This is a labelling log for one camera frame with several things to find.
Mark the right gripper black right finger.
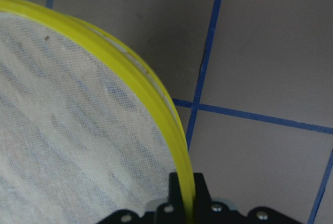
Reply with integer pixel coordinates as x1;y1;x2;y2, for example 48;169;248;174
193;172;212;223

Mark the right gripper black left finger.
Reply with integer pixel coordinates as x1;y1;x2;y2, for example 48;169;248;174
168;172;186;223

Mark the yellow-rimmed steamer layer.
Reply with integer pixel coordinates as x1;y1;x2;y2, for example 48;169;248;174
1;0;195;223

